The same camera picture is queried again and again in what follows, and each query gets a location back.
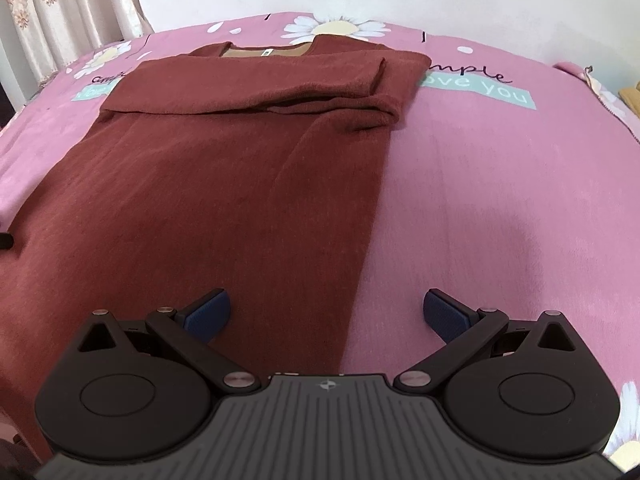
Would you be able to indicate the yellow object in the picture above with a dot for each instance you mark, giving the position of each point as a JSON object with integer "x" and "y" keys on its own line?
{"x": 631, "y": 102}

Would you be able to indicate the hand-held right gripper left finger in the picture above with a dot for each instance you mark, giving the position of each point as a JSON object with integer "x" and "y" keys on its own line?
{"x": 210, "y": 314}

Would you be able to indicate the pink floral pillow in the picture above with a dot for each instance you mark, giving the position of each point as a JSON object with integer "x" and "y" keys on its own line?
{"x": 612, "y": 90}

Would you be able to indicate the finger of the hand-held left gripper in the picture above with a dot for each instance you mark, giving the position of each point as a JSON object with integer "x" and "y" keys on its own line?
{"x": 5, "y": 241}

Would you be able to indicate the reddish brown sweater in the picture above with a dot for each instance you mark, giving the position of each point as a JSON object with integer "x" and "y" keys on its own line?
{"x": 200, "y": 185}

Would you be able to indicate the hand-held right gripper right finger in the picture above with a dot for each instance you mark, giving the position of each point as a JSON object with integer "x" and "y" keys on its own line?
{"x": 447, "y": 316}

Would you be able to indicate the pink floral bed sheet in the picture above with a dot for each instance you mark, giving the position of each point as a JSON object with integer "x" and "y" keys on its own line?
{"x": 500, "y": 185}

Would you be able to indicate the beige floral curtain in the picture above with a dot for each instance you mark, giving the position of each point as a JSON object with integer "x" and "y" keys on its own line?
{"x": 60, "y": 10}

